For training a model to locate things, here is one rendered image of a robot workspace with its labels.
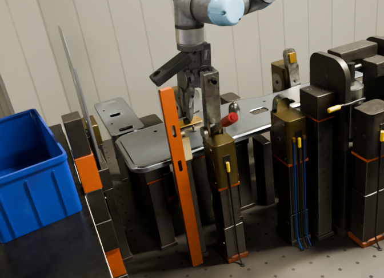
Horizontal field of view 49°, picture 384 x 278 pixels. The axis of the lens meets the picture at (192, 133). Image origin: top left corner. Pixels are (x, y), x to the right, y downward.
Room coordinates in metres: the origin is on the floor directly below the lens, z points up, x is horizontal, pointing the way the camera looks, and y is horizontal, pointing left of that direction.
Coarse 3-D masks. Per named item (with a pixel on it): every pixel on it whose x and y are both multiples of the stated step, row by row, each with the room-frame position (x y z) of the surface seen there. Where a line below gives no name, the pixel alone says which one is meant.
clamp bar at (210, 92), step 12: (204, 72) 0.89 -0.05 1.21; (216, 72) 0.87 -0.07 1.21; (204, 84) 0.87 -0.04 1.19; (216, 84) 0.88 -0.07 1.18; (204, 96) 0.88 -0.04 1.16; (216, 96) 0.88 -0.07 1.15; (204, 108) 0.89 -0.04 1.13; (216, 108) 0.88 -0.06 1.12; (204, 120) 0.90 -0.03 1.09; (216, 120) 0.89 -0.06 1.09
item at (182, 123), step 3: (195, 117) 1.10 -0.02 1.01; (198, 117) 1.10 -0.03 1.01; (183, 120) 1.08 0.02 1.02; (186, 120) 1.07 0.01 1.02; (192, 120) 1.09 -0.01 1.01; (195, 120) 1.08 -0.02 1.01; (198, 120) 1.08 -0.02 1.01; (201, 120) 1.08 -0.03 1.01; (180, 123) 1.08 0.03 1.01; (183, 123) 1.08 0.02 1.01; (186, 123) 1.07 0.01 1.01; (189, 123) 1.07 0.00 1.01; (192, 123) 1.07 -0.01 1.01; (195, 123) 1.07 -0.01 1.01; (180, 126) 1.06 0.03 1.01; (183, 126) 1.06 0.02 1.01
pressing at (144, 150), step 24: (360, 72) 1.26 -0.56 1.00; (264, 96) 1.20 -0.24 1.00; (288, 96) 1.16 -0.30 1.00; (240, 120) 1.06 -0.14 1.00; (264, 120) 1.03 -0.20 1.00; (120, 144) 1.03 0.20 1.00; (144, 144) 1.00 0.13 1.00; (168, 144) 0.98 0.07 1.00; (192, 144) 0.96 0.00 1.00; (144, 168) 0.88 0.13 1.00
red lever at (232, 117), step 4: (232, 112) 0.79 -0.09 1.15; (228, 116) 0.79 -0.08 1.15; (232, 116) 0.78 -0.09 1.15; (236, 116) 0.78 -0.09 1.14; (224, 120) 0.80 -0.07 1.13; (228, 120) 0.78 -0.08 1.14; (232, 120) 0.78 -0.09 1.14; (236, 120) 0.78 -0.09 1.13; (216, 124) 0.86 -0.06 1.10; (220, 124) 0.83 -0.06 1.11; (224, 124) 0.81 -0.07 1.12; (228, 124) 0.80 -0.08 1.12; (212, 128) 0.88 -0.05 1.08; (216, 128) 0.86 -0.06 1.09; (220, 128) 0.84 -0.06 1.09; (212, 132) 0.89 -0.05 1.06
